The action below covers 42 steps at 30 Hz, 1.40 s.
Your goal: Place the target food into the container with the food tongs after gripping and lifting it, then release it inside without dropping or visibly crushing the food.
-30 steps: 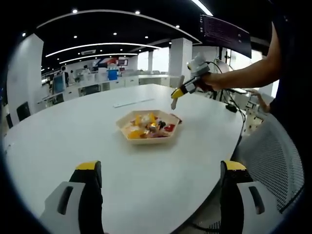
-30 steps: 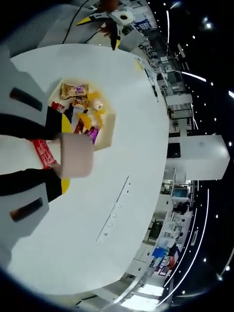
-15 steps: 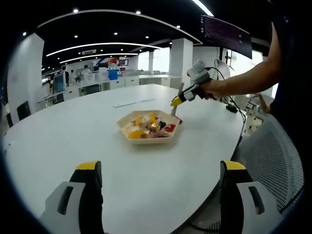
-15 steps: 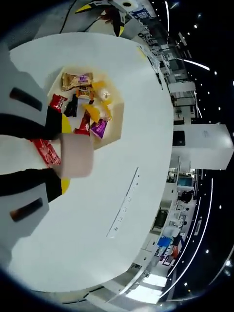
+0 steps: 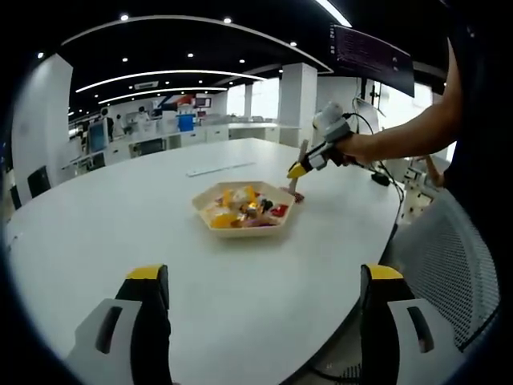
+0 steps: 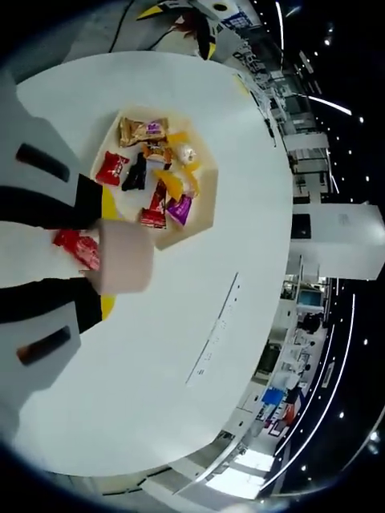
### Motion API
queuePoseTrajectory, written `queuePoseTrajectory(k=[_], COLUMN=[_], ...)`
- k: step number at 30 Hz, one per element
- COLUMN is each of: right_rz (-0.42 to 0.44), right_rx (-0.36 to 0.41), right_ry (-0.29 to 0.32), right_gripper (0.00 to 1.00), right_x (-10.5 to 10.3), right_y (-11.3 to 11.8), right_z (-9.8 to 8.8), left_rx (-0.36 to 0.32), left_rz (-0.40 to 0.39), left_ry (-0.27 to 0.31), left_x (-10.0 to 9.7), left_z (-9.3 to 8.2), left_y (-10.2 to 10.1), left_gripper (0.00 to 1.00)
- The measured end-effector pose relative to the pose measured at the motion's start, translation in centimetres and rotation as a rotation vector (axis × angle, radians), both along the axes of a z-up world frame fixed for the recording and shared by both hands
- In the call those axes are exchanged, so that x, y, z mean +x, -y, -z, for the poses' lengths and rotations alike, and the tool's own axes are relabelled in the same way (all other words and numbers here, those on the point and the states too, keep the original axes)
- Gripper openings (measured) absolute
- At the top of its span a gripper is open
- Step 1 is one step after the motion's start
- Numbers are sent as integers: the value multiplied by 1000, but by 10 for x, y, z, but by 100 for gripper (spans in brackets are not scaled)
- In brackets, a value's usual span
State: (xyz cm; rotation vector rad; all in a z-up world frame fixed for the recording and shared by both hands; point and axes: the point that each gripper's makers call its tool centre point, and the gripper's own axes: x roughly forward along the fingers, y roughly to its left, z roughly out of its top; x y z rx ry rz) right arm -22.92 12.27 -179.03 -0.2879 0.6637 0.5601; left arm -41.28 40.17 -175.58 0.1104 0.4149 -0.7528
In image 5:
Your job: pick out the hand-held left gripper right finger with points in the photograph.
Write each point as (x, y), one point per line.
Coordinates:
(397, 345)

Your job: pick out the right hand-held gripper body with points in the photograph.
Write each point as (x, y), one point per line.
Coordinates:
(332, 120)

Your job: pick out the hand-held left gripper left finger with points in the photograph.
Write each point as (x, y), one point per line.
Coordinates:
(122, 341)

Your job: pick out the brown food tongs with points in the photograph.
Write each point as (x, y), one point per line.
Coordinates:
(294, 184)

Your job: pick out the brown red snack food packet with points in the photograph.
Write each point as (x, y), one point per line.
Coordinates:
(298, 197)

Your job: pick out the pile of snack foods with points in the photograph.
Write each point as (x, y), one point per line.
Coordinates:
(240, 208)

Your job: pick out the beige hexagonal container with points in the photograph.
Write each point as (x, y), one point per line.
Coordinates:
(248, 232)

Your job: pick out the person's right hand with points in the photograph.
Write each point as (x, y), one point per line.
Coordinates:
(360, 150)

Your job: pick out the white tilted panel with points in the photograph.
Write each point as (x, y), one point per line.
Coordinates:
(366, 112)

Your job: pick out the small black device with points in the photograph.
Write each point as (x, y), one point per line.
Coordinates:
(380, 179)

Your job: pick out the dark display screen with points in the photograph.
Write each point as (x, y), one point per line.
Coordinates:
(368, 52)

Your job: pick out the white mesh office chair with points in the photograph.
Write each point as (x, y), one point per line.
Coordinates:
(449, 260)

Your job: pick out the white cabinet counter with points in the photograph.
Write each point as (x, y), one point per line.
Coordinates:
(200, 136)

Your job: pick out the person's dark shirt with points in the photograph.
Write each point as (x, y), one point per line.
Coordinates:
(485, 120)

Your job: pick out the black chair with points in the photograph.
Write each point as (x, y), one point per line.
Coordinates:
(39, 181)
(15, 197)

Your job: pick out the light blue screen kiosk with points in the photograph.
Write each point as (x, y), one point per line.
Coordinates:
(99, 136)

